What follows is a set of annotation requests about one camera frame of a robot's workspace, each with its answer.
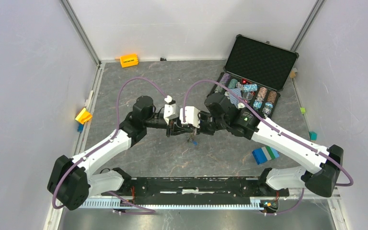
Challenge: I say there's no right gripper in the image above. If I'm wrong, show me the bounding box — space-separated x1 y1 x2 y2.
190 110 228 136

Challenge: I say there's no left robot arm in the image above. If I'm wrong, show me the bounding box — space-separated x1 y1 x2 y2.
47 96 200 210

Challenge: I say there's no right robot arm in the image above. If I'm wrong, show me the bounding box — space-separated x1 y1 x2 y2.
180 93 344 197

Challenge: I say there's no blue green brick stack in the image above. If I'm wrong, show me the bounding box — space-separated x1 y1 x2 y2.
252 146 279 165

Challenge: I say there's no orange toy block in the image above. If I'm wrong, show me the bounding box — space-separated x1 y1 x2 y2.
119 54 139 68

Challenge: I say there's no black poker chip case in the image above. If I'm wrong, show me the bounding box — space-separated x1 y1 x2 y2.
217 34 299 117

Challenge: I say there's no yellow orange block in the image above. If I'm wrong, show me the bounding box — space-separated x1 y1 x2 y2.
75 107 92 125

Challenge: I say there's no small blue block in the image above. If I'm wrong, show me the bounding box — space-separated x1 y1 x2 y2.
77 124 84 133

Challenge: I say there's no tan cube by case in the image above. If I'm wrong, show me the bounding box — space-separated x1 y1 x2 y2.
289 68 298 79

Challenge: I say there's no teal cube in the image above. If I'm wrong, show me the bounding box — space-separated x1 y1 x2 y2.
309 131 317 141

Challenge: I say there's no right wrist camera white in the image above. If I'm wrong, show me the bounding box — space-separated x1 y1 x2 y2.
179 106 200 128

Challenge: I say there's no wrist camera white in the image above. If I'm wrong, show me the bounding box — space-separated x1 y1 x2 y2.
163 95 180 124
179 106 200 128

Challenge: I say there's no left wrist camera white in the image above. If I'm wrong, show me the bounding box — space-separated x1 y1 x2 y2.
163 95 180 124

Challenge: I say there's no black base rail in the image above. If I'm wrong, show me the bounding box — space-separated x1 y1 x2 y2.
116 176 289 205

